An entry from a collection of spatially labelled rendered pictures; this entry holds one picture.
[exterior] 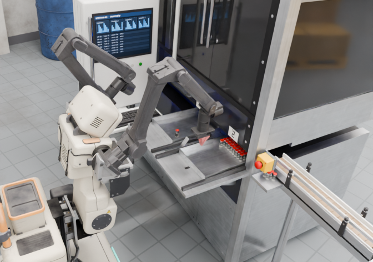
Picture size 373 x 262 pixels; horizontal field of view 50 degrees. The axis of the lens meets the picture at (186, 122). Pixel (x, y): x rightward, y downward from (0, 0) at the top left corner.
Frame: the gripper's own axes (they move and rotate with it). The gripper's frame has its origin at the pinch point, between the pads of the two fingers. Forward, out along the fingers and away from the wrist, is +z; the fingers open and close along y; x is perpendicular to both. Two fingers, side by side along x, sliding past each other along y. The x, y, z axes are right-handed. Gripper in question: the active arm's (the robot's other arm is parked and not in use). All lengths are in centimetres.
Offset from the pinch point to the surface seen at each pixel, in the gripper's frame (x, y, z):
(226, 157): 5.0, 22.4, 20.5
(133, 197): 82, 0, 108
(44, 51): 362, 4, 99
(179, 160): 14.3, -3.3, 20.2
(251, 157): -10.1, 26.3, 10.9
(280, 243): -32, 40, 63
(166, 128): 44.4, 5.3, 20.1
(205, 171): 0.3, 5.1, 20.1
